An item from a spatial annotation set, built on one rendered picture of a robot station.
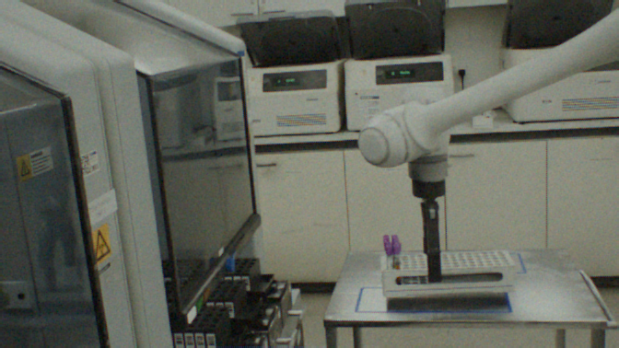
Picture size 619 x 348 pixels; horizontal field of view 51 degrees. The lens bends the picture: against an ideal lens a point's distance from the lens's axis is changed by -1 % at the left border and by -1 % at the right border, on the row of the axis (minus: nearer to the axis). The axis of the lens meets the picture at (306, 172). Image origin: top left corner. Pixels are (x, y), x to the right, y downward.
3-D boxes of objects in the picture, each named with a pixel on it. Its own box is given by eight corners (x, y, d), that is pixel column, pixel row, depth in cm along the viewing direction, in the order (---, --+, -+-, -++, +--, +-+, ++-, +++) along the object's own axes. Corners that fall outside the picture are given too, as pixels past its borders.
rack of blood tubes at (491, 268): (382, 296, 149) (381, 271, 147) (381, 280, 158) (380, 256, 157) (516, 291, 146) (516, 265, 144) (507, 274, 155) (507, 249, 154)
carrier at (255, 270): (254, 278, 174) (251, 257, 172) (262, 278, 173) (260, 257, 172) (243, 296, 163) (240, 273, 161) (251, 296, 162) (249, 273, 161)
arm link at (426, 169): (445, 147, 149) (446, 173, 151) (405, 150, 150) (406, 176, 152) (450, 156, 141) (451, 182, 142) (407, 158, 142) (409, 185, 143)
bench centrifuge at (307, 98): (236, 139, 352) (223, 17, 338) (263, 121, 411) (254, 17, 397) (339, 134, 341) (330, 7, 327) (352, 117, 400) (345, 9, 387)
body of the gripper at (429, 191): (447, 181, 142) (449, 222, 144) (443, 172, 150) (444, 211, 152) (413, 183, 143) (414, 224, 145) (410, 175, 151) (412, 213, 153)
